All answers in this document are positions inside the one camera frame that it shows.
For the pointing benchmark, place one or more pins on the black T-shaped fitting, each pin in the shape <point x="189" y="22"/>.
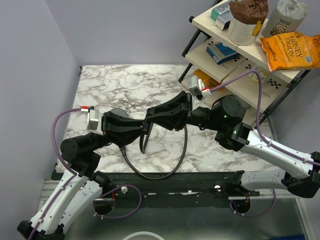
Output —
<point x="147" y="126"/>

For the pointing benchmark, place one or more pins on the orange snack bag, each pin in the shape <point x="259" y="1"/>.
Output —
<point x="207" y="80"/>

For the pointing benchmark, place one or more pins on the grey cylindrical canister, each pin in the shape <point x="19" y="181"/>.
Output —
<point x="285" y="18"/>

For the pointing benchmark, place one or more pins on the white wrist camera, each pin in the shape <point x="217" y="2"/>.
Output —
<point x="94" y="120"/>
<point x="197" y="89"/>

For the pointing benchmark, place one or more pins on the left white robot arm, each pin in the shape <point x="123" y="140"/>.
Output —
<point x="62" y="189"/>

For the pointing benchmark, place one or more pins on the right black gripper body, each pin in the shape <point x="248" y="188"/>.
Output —
<point x="189" y="109"/>

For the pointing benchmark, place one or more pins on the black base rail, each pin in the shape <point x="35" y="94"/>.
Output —
<point x="180" y="190"/>

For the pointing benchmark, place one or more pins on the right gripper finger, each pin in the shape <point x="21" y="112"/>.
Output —
<point x="169" y="105"/>
<point x="170" y="121"/>

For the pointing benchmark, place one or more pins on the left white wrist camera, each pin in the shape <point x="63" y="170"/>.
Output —
<point x="94" y="120"/>

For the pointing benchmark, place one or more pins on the orange honey dijon bag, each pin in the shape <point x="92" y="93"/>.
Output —
<point x="292" y="51"/>

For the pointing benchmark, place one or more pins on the silver small box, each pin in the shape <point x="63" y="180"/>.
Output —
<point x="223" y="21"/>

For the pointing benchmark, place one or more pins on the white cup brown lid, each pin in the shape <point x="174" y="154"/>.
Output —
<point x="244" y="16"/>

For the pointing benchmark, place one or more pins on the grey shower head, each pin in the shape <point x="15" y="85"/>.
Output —
<point x="120" y="112"/>

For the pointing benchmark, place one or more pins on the teal small box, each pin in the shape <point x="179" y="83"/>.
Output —
<point x="220" y="10"/>

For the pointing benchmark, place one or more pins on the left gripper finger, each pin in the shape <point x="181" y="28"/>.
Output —
<point x="125" y="123"/>
<point x="126" y="137"/>

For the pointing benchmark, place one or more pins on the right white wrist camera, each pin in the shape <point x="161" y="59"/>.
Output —
<point x="197" y="89"/>

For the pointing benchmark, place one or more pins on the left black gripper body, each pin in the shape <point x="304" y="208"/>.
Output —
<point x="106" y="121"/>

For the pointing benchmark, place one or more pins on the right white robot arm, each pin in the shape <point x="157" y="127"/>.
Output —
<point x="296" y="172"/>

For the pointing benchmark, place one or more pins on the blue box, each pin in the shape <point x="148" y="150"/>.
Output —
<point x="221" y="53"/>

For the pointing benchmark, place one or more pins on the white round rim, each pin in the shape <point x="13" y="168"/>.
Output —
<point x="143" y="233"/>

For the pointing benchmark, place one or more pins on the yellow clip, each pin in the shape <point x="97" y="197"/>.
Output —
<point x="257" y="28"/>

